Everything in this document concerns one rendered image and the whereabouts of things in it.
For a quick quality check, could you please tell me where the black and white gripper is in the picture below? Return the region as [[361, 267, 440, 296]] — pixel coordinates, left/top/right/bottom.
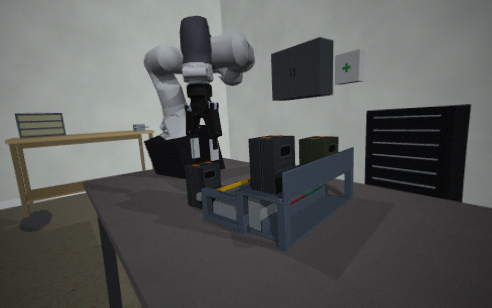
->
[[184, 83, 222, 161]]

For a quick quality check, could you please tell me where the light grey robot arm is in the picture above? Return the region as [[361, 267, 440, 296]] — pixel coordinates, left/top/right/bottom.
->
[[144, 16, 255, 140]]

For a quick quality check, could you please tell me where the yellow bar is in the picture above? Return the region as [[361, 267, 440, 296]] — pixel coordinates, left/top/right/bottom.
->
[[216, 178, 251, 191]]

